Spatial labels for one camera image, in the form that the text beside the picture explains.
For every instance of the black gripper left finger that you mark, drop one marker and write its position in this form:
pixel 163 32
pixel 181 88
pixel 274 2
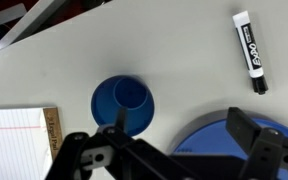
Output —
pixel 120 143

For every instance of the blue round plate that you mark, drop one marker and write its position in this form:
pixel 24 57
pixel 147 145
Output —
pixel 210 140

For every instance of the blue plastic cup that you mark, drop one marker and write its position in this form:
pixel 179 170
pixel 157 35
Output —
pixel 130 93

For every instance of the white legal pad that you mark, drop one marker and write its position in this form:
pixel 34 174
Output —
pixel 14 143

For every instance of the black white Expo marker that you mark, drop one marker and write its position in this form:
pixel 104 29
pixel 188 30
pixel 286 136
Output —
pixel 249 50

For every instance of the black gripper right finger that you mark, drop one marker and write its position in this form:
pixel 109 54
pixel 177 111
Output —
pixel 244 128

